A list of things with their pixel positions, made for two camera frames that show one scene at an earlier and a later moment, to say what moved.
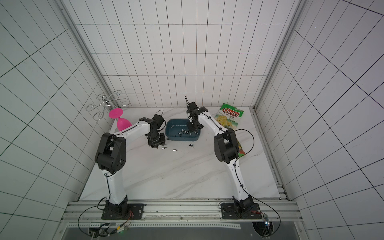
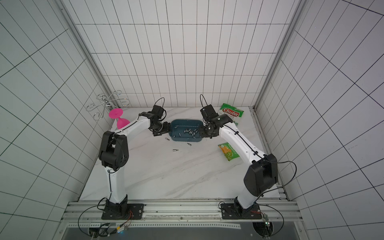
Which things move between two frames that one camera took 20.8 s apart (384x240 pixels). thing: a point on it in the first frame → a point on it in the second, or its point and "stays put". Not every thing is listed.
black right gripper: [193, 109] → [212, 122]
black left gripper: [162, 142] → [167, 129]
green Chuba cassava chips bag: [228, 115] stays put
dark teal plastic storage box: [177, 130] stays put
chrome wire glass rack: [107, 103] stays put
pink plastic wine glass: [122, 124] stays put
